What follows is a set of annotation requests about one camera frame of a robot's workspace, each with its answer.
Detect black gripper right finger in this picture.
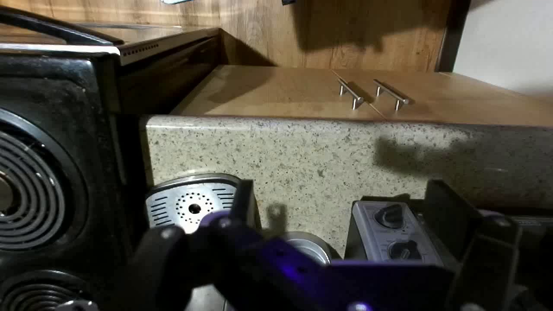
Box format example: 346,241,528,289
426,178,526,311

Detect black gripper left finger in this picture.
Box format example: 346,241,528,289
111,209,274,311

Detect silver toaster oven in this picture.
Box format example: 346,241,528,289
344,196,457,268

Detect black oven knob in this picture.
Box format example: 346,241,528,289
376,204,408,230
388,239,422,263

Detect wooden base cabinet door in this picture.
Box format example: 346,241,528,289
172,64,388,121
332,68,553,130

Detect silver black coffee maker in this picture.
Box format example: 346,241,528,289
144,171,343,268

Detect black electric stove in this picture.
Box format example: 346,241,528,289
0,6,229,311

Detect metal base cabinet handle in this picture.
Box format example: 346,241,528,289
372,78,414,114
336,76,369,113

